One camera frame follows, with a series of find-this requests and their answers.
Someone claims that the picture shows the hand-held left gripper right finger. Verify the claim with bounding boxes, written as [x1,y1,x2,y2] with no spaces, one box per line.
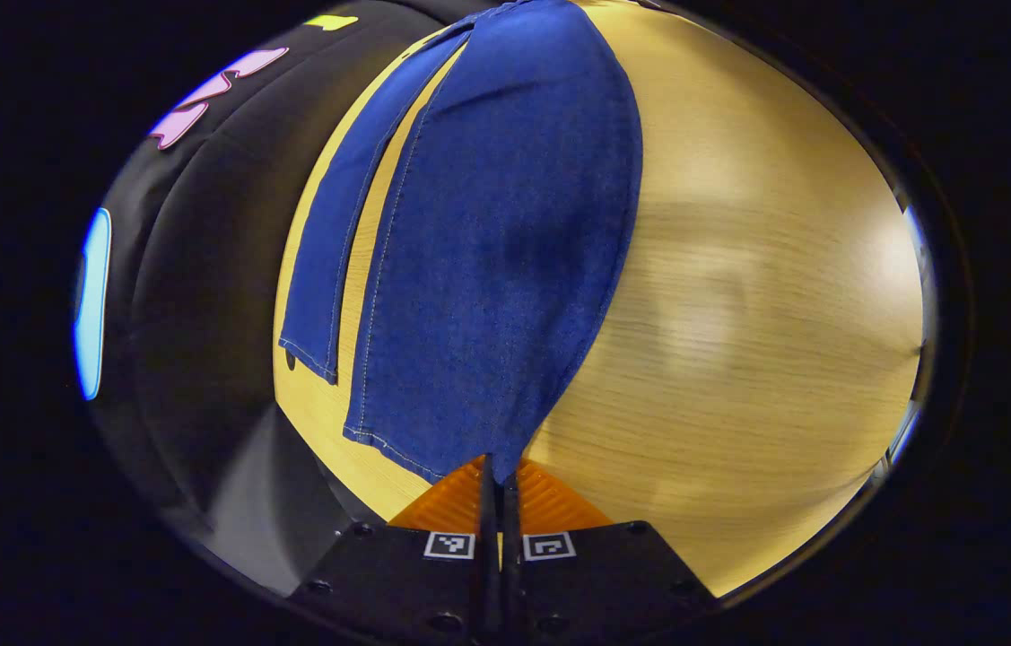
[502,458,719,646]

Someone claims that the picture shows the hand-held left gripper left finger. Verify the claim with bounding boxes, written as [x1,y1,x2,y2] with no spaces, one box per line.
[288,453,501,646]

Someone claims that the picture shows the blue jeans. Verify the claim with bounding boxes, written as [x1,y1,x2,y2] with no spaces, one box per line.
[278,0,645,485]

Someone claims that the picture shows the black backdrop cloth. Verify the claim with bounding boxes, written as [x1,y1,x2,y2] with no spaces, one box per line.
[74,0,506,598]

